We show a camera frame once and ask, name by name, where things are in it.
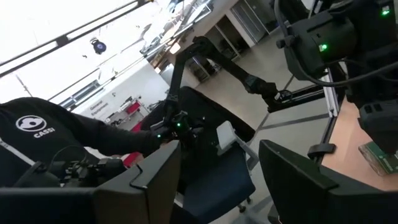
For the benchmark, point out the black table clamp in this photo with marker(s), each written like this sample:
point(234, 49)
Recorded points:
point(321, 150)

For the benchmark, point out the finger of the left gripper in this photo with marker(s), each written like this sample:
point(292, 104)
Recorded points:
point(385, 138)

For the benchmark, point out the table edge frame bar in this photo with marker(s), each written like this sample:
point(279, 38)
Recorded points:
point(332, 90)

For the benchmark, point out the blue black office chair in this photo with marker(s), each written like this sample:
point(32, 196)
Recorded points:
point(217, 183)

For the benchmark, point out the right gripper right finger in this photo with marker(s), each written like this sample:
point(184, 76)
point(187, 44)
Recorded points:
point(289, 186)

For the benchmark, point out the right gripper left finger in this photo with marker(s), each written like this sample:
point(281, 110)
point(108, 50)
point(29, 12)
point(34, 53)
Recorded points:
point(149, 196)

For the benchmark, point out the green spice jar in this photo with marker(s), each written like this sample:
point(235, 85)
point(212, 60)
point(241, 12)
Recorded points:
point(382, 161)

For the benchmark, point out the black ceiling device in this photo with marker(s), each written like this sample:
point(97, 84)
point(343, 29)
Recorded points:
point(99, 46)

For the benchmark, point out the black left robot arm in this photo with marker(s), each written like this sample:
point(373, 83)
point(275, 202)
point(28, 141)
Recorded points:
point(320, 46)

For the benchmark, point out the person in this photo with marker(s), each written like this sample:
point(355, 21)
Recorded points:
point(46, 140)

